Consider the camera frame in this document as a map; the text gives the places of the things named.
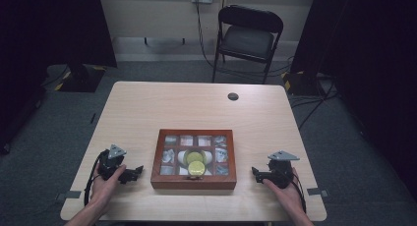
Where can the pink white packet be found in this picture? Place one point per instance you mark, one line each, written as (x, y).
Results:
(204, 140)
(186, 140)

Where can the person's left hand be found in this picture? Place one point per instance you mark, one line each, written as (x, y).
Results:
(102, 191)

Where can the black curtain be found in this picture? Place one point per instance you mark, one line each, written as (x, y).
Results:
(367, 55)
(49, 26)

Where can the person's right hand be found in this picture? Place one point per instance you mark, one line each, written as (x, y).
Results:
(290, 196)

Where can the white capsule cup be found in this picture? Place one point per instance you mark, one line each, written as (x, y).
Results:
(181, 156)
(208, 157)
(208, 172)
(183, 171)

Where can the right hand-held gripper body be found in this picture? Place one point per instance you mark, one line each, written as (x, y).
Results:
(281, 173)

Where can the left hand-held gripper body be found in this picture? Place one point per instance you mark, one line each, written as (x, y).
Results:
(109, 163)

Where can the dark table grommet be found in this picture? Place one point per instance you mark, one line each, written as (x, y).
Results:
(233, 96)

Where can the grey tape strip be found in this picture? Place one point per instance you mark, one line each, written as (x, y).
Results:
(70, 195)
(316, 192)

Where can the wooden box with glass lid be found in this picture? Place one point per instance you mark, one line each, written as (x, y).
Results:
(193, 182)

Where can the black stand base yellow tape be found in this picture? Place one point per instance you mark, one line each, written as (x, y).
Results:
(80, 78)
(303, 83)

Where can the black folding chair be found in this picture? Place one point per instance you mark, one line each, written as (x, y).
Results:
(247, 39)

